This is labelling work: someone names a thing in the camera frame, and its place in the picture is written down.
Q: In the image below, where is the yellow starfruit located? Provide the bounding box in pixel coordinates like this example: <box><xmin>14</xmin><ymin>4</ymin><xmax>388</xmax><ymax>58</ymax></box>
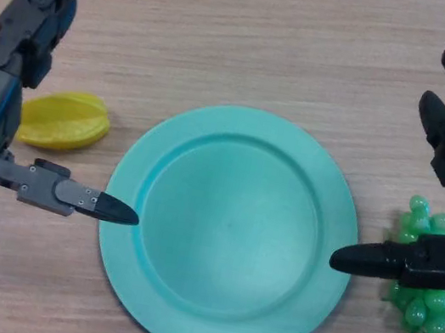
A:
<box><xmin>14</xmin><ymin>82</ymin><xmax>115</xmax><ymax>159</ymax></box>

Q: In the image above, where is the green round plate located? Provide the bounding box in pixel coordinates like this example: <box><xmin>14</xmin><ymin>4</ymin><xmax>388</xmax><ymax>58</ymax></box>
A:
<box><xmin>79</xmin><ymin>84</ymin><xmax>379</xmax><ymax>333</ymax></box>

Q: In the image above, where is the green grape bunch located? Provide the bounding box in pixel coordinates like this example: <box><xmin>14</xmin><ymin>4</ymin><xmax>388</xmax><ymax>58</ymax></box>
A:
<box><xmin>368</xmin><ymin>189</ymin><xmax>445</xmax><ymax>333</ymax></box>

